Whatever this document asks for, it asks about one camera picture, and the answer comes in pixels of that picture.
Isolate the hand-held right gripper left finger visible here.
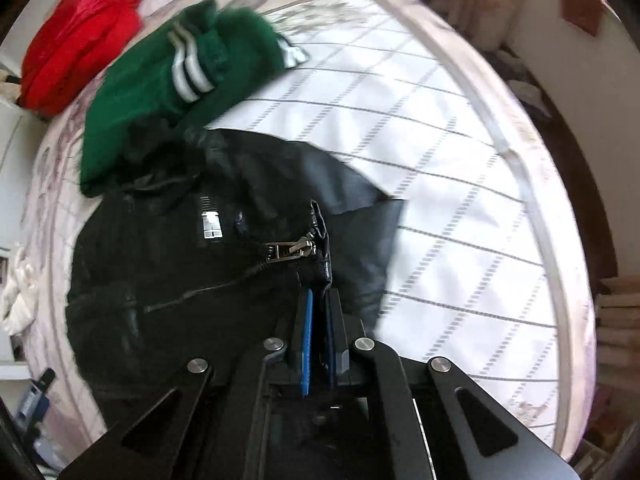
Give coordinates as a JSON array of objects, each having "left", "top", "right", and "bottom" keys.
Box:
[{"left": 59, "top": 288, "right": 315, "bottom": 480}]

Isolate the blue and black device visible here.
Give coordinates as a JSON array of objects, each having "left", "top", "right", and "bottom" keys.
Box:
[{"left": 15, "top": 368, "right": 58, "bottom": 446}]

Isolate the white crumpled cloth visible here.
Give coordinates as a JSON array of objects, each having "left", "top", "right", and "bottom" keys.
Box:
[{"left": 0, "top": 243, "right": 38, "bottom": 337}]

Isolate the green striped sweater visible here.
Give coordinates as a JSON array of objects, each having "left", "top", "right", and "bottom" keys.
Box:
[{"left": 79, "top": 0, "right": 308, "bottom": 199}]

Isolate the red jacket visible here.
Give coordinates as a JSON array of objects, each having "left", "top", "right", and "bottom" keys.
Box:
[{"left": 18, "top": 0, "right": 147, "bottom": 117}]

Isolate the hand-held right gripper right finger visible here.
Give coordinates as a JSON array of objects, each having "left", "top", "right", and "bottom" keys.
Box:
[{"left": 324, "top": 290, "right": 576, "bottom": 480}]

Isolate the stack of books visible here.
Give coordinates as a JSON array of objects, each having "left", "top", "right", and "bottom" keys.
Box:
[{"left": 593, "top": 276, "right": 640, "bottom": 386}]

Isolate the white checked bed sheet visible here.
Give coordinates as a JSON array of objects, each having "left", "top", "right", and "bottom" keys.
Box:
[
  {"left": 205, "top": 0, "right": 562, "bottom": 441},
  {"left": 20, "top": 0, "right": 601, "bottom": 461}
]

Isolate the black leather jacket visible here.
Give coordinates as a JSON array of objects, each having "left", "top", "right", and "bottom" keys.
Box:
[{"left": 65, "top": 127, "right": 407, "bottom": 401}]

